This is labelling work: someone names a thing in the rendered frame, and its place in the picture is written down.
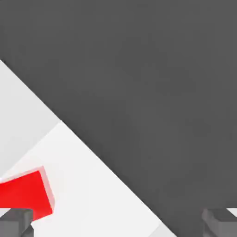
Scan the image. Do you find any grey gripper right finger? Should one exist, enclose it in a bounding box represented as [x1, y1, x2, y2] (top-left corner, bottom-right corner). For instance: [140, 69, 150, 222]
[201, 207, 237, 237]

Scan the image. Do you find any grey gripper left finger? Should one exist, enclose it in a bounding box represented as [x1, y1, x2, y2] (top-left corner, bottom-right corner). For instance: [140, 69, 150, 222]
[0, 207, 35, 237]

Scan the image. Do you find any small red cube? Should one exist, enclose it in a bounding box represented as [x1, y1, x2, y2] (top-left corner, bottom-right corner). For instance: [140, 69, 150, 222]
[0, 165, 56, 222]

